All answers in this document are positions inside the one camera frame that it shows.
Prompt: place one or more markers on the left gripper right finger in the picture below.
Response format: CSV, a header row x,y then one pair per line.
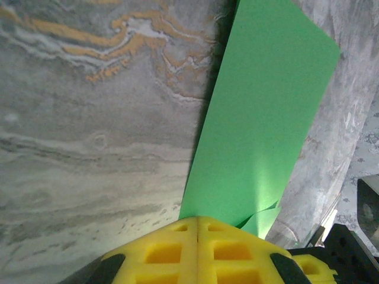
x,y
231,266

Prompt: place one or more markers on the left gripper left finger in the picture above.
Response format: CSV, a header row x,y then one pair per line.
x,y
165,266

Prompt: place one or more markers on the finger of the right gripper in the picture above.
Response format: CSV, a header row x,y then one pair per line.
x,y
315,270

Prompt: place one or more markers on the green paper sheet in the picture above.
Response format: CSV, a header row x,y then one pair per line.
x,y
260,118

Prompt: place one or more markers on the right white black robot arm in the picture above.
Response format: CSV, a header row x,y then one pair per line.
x,y
359,201

